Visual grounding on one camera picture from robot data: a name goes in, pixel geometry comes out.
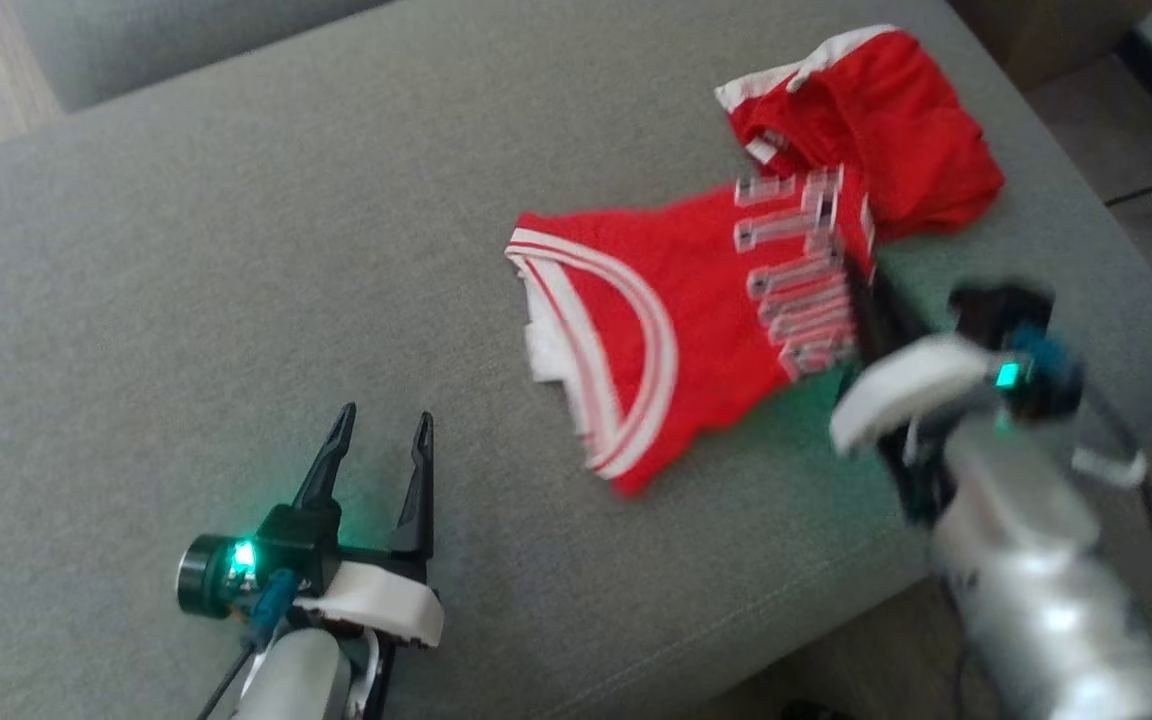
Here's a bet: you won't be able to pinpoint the grey sofa cushion with seam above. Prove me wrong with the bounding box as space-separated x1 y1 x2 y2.
10 0 399 112

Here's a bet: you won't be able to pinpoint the red white basketball jersey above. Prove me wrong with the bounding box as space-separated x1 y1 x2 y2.
503 164 879 499

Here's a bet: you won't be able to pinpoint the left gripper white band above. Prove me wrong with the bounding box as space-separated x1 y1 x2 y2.
292 402 445 650

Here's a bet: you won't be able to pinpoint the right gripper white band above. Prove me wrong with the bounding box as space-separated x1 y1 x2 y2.
828 256 1014 457

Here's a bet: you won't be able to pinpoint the white tag on right cable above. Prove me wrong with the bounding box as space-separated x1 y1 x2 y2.
1070 449 1149 492

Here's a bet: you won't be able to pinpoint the large grey sofa seat cushion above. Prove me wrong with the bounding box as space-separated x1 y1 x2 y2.
0 0 1152 720

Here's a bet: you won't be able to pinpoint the red shorts white stripes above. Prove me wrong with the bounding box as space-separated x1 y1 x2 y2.
713 24 1006 242

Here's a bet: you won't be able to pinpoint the right black cable blue plug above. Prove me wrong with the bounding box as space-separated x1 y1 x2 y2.
994 324 1152 646

